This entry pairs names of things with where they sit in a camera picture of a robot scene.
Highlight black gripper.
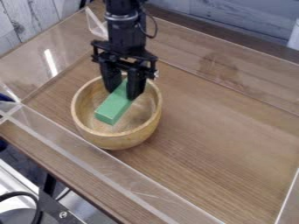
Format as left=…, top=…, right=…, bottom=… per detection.
left=91, top=17, right=158, bottom=101

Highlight green rectangular block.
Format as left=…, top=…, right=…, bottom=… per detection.
left=95, top=80, right=133, bottom=125

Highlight brown wooden bowl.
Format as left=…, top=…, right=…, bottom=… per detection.
left=70, top=77, right=164, bottom=151

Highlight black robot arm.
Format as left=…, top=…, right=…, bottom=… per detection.
left=91, top=0, right=158, bottom=101

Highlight blue object at edge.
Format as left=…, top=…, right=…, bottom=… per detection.
left=0, top=93, right=15, bottom=102

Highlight clear acrylic tray walls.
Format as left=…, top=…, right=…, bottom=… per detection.
left=0, top=13, right=299, bottom=224

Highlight black metal table leg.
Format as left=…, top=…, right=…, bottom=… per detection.
left=43, top=174, right=58, bottom=196

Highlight white object at right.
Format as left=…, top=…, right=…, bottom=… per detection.
left=288, top=26, right=299, bottom=51

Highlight black cable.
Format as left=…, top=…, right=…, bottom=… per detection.
left=0, top=191, right=43, bottom=224

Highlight black bracket with screw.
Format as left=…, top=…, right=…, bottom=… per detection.
left=39, top=192, right=87, bottom=224

